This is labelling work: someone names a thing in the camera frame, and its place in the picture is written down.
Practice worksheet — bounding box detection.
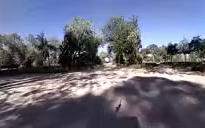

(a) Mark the pale dirt path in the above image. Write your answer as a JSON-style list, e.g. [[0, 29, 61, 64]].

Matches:
[[0, 65, 205, 128]]

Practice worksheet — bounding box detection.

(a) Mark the broad dark green tree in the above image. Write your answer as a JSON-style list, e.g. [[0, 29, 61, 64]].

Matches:
[[58, 16, 103, 68]]

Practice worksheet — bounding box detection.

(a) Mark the tall light green tree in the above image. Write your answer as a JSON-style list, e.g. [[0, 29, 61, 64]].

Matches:
[[102, 14, 144, 66]]

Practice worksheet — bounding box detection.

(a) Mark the robot's own part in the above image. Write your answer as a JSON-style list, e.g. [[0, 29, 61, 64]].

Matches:
[[115, 100, 123, 113]]

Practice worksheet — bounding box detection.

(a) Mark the low dark hedge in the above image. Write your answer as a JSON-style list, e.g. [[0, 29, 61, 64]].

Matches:
[[0, 64, 103, 76]]

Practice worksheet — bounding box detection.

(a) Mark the row of pale trees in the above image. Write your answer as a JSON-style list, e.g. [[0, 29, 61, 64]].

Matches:
[[0, 31, 63, 70]]

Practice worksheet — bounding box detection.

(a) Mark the row of dark trees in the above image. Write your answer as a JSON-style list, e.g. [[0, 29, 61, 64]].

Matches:
[[141, 34, 205, 64]]

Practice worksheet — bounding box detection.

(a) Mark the low dark wall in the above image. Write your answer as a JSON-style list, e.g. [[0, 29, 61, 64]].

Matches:
[[142, 61, 205, 73]]

